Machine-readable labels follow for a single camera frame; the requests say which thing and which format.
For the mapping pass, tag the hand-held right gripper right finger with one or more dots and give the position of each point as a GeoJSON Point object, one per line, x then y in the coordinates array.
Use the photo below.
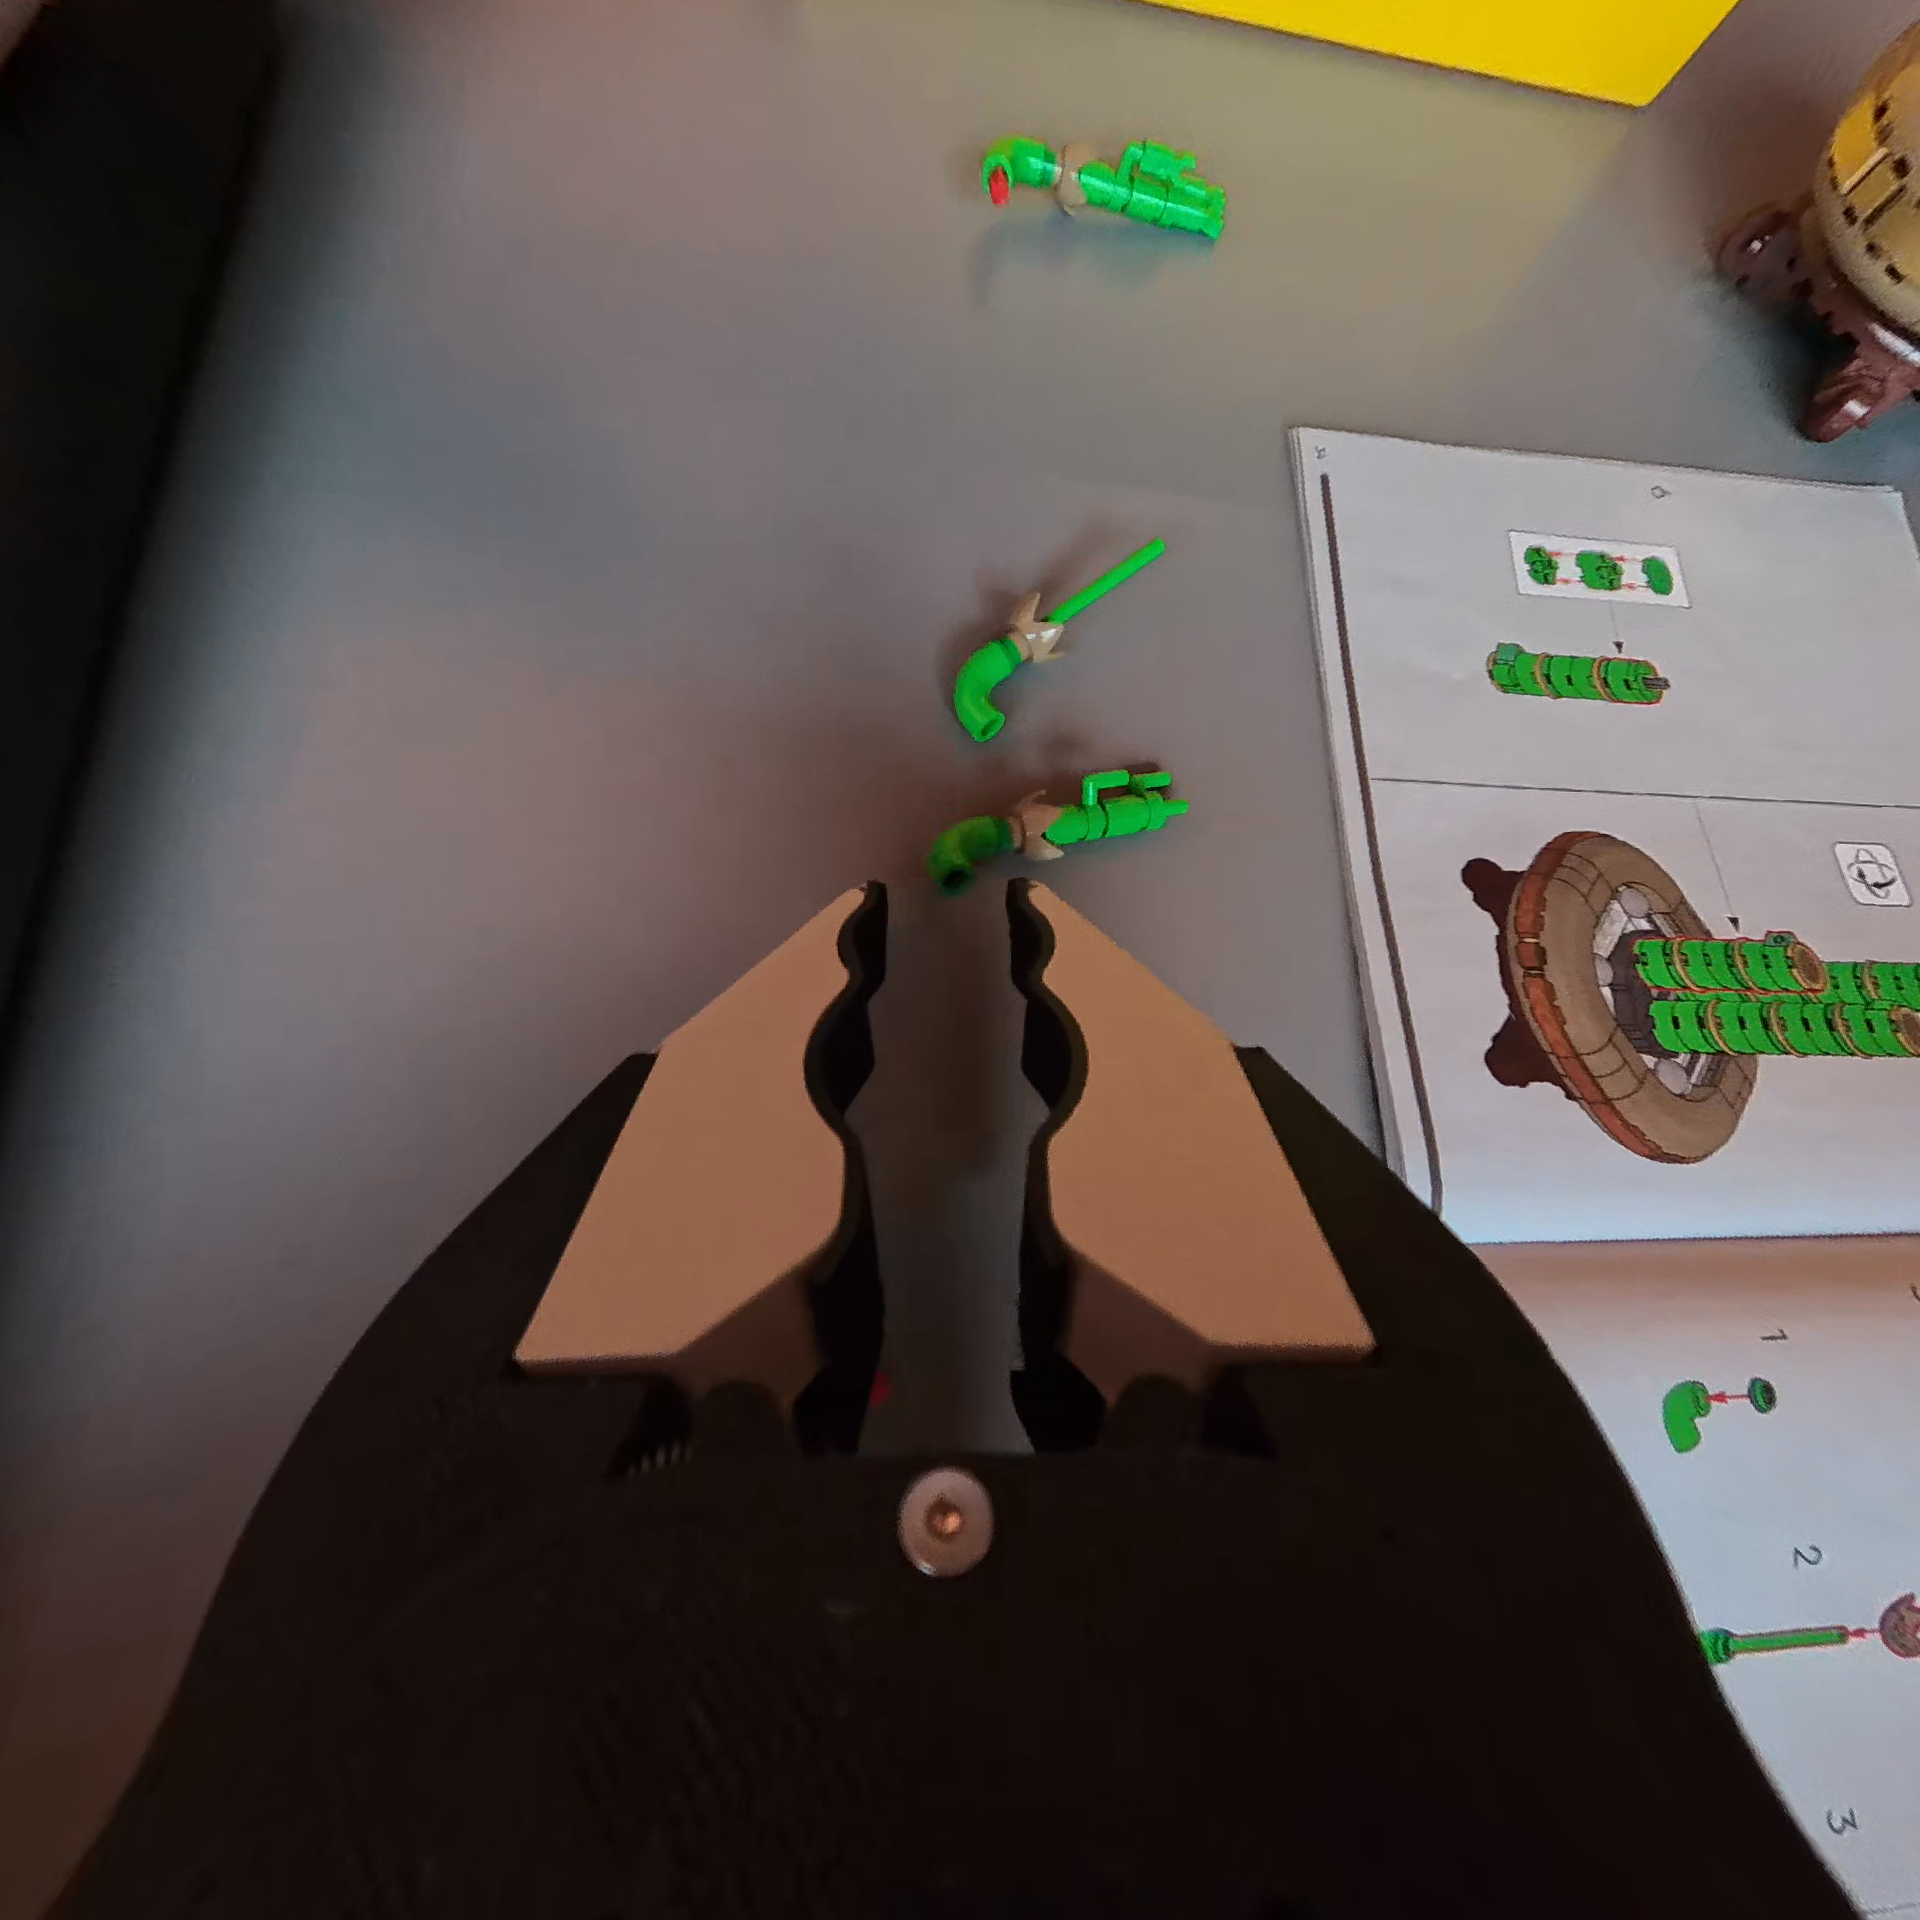
{"type": "Point", "coordinates": [1185, 1184]}

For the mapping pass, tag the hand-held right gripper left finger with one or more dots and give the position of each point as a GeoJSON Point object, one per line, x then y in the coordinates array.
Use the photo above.
{"type": "Point", "coordinates": [706, 1156]}

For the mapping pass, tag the green lego branch with clips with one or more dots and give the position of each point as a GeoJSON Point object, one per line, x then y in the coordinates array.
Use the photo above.
{"type": "Point", "coordinates": [1102, 821]}

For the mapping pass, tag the green lego branch thin rod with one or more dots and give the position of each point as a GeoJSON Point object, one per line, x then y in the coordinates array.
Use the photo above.
{"type": "Point", "coordinates": [993, 674]}

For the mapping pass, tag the lego instruction booklet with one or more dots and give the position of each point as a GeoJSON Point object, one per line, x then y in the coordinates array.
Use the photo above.
{"type": "Point", "coordinates": [1620, 751]}

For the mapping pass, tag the green lego branch red tip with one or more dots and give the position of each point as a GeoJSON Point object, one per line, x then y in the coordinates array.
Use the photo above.
{"type": "Point", "coordinates": [1148, 192]}

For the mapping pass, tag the lego bamboo pot model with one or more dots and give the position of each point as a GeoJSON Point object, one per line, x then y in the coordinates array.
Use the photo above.
{"type": "Point", "coordinates": [1866, 194]}

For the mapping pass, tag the yellow plastic bin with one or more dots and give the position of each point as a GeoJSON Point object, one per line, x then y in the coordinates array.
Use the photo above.
{"type": "Point", "coordinates": [1501, 38]}

